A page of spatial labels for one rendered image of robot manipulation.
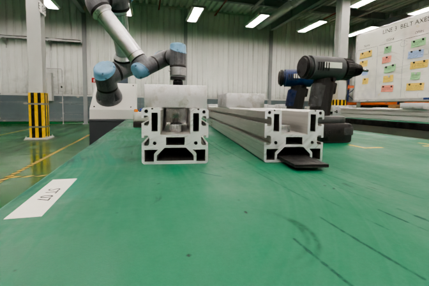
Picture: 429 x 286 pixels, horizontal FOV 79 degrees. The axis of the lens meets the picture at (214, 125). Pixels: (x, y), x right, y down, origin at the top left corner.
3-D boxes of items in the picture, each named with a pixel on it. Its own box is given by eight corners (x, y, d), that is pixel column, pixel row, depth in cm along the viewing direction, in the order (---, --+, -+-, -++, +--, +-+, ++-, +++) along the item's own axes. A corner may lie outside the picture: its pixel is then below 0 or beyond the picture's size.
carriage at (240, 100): (217, 115, 89) (218, 94, 88) (249, 115, 90) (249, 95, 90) (225, 117, 73) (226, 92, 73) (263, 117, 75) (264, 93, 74)
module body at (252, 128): (208, 124, 121) (208, 106, 120) (229, 124, 122) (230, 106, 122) (263, 162, 42) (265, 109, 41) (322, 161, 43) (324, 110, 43)
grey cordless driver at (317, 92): (291, 140, 71) (293, 57, 69) (353, 138, 75) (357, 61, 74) (307, 143, 63) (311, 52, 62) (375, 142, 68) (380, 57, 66)
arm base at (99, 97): (94, 106, 153) (90, 93, 146) (97, 89, 163) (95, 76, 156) (120, 106, 156) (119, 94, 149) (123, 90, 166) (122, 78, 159)
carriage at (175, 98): (152, 118, 62) (152, 89, 61) (199, 118, 63) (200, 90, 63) (143, 122, 46) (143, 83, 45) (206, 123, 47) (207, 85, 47)
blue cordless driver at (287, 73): (275, 130, 97) (277, 70, 95) (330, 131, 96) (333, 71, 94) (279, 133, 89) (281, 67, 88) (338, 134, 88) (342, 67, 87)
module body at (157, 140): (166, 124, 118) (166, 105, 118) (188, 124, 120) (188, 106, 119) (142, 164, 39) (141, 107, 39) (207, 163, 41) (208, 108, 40)
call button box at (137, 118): (136, 126, 109) (136, 110, 108) (159, 126, 110) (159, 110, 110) (133, 127, 101) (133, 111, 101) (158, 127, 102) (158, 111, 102)
